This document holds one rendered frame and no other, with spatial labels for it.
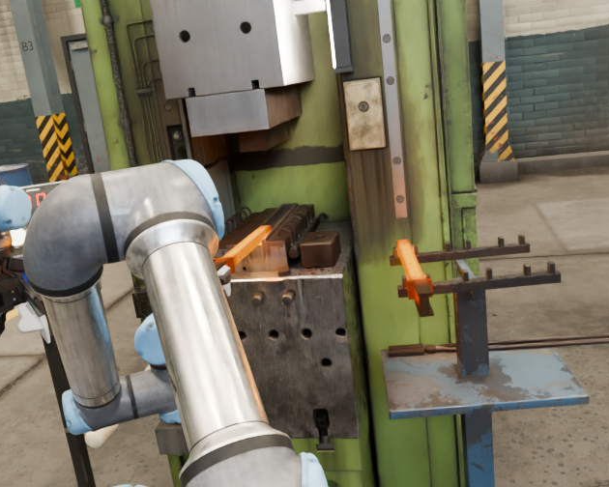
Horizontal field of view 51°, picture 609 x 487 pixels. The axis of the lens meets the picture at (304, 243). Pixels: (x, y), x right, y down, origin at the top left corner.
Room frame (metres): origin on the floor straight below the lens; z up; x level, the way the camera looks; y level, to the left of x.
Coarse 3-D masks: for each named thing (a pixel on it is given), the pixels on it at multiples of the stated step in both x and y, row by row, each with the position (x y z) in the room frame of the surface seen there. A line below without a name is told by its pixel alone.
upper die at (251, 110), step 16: (208, 96) 1.58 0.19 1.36; (224, 96) 1.57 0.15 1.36; (240, 96) 1.56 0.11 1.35; (256, 96) 1.56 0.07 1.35; (272, 96) 1.61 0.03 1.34; (288, 96) 1.80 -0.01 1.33; (192, 112) 1.59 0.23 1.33; (208, 112) 1.58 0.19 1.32; (224, 112) 1.57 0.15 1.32; (240, 112) 1.57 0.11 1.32; (256, 112) 1.56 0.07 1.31; (272, 112) 1.59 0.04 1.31; (288, 112) 1.77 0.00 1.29; (192, 128) 1.59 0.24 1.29; (208, 128) 1.58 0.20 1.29; (224, 128) 1.57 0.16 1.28; (240, 128) 1.57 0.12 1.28; (256, 128) 1.56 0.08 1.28
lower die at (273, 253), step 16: (272, 208) 1.98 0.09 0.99; (304, 208) 1.91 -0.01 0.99; (240, 224) 1.85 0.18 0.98; (256, 224) 1.78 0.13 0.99; (224, 240) 1.68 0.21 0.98; (240, 240) 1.62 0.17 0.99; (272, 240) 1.57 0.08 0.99; (288, 240) 1.59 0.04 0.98; (256, 256) 1.57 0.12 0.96; (272, 256) 1.56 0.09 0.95; (288, 256) 1.57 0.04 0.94
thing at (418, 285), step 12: (408, 240) 1.46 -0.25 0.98; (408, 252) 1.36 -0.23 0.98; (408, 264) 1.28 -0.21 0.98; (408, 276) 1.22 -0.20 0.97; (420, 276) 1.19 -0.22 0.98; (408, 288) 1.15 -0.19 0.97; (420, 288) 1.09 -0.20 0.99; (420, 300) 1.09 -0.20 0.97; (420, 312) 1.07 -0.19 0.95; (432, 312) 1.07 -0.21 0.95
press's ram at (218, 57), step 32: (160, 0) 1.60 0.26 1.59; (192, 0) 1.58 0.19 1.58; (224, 0) 1.56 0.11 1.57; (256, 0) 1.55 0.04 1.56; (288, 0) 1.70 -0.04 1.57; (320, 0) 1.71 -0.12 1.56; (160, 32) 1.60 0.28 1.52; (192, 32) 1.58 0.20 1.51; (224, 32) 1.57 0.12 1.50; (256, 32) 1.55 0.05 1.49; (288, 32) 1.65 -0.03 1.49; (160, 64) 1.60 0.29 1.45; (192, 64) 1.59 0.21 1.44; (224, 64) 1.57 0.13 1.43; (256, 64) 1.55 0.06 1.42; (288, 64) 1.61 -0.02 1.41; (192, 96) 1.62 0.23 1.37
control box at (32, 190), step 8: (48, 184) 1.62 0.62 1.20; (56, 184) 1.62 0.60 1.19; (32, 192) 1.60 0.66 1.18; (40, 192) 1.60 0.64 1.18; (48, 192) 1.60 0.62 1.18; (32, 200) 1.59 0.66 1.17; (32, 208) 1.58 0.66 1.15; (16, 248) 1.52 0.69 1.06; (8, 256) 1.51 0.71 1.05; (16, 256) 1.51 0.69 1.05; (40, 296) 1.49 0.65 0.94
